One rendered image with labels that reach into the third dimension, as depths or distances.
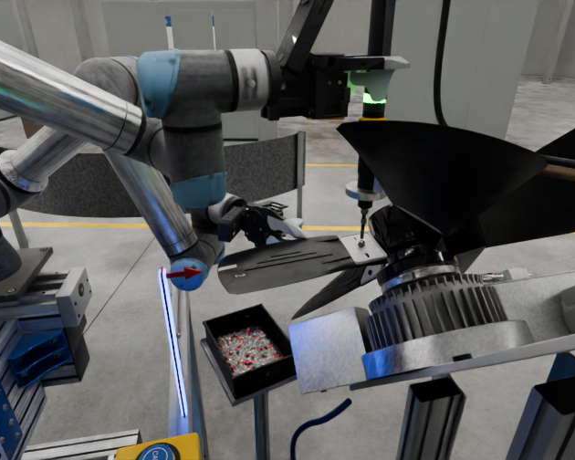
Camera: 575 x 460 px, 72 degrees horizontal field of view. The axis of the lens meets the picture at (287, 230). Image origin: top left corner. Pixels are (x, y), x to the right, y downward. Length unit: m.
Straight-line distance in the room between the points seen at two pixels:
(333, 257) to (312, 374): 0.24
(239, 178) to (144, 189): 1.77
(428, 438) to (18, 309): 0.94
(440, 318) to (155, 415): 1.62
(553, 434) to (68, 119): 0.70
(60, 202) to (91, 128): 2.19
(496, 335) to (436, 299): 0.09
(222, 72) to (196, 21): 6.24
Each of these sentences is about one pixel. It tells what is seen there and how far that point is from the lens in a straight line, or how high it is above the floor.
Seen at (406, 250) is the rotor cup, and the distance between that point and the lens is 0.72.
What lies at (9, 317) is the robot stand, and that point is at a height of 0.95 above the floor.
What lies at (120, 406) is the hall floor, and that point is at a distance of 2.14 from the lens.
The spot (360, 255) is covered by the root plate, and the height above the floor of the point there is 1.19.
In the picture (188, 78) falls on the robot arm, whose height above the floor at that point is 1.49.
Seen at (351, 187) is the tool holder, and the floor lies 1.30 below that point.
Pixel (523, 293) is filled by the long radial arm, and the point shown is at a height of 1.13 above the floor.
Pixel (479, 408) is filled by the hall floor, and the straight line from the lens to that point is 2.18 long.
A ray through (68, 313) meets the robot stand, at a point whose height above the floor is 0.94.
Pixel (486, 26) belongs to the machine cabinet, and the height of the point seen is 1.72.
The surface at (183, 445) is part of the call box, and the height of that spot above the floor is 1.07.
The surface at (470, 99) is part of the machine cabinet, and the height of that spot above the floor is 0.69.
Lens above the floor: 1.53
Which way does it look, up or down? 26 degrees down
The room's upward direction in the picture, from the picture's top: straight up
